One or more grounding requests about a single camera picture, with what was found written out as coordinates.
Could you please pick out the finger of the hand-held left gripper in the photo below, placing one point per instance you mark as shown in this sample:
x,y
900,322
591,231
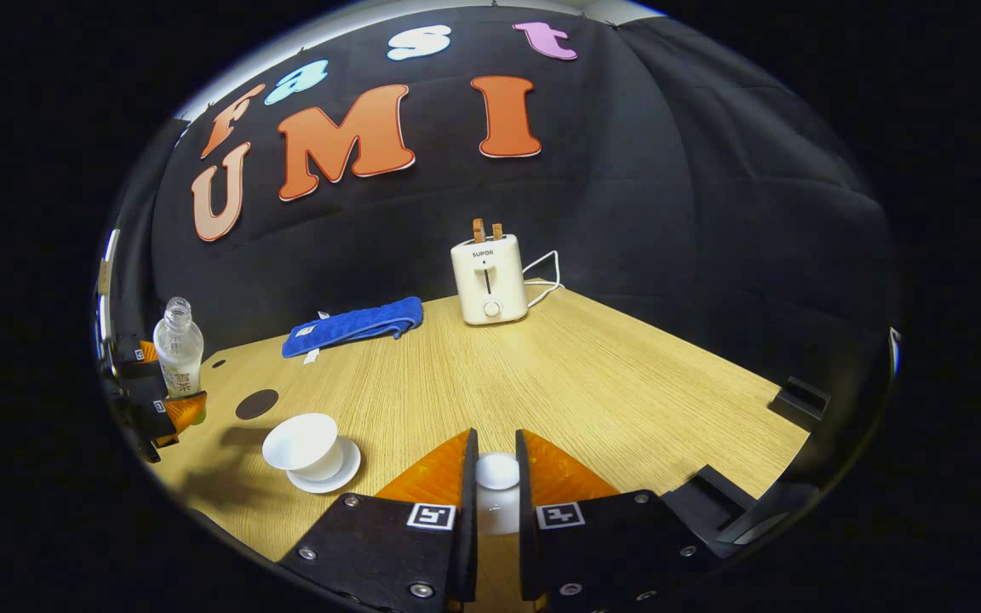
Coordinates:
x,y
184,413
146,352

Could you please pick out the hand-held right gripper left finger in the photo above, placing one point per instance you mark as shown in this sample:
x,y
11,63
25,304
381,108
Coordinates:
x,y
388,545

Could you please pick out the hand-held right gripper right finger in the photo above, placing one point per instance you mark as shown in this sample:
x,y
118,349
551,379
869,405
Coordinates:
x,y
610,545

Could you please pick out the clear plastic water bottle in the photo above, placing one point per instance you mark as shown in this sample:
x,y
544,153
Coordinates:
x,y
177,349

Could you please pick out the dark round coaster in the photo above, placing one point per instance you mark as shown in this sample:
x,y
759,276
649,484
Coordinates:
x,y
256,404

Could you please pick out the white teacup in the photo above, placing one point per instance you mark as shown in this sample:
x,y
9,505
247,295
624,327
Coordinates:
x,y
301,443

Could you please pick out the white teacup lid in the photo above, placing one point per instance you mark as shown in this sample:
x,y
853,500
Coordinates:
x,y
497,473

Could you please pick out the white saucer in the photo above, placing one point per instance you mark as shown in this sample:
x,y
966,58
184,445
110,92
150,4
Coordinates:
x,y
346,473

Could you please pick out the blue towel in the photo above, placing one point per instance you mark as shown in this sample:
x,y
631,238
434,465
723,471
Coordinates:
x,y
354,326

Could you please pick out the cream toaster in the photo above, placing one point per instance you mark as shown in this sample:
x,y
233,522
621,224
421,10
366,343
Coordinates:
x,y
489,285

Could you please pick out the black backdrop cloth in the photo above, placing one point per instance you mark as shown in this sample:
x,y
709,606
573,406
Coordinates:
x,y
669,213

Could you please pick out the black plastic bracket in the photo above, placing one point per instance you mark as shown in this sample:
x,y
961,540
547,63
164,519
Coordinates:
x,y
800,397

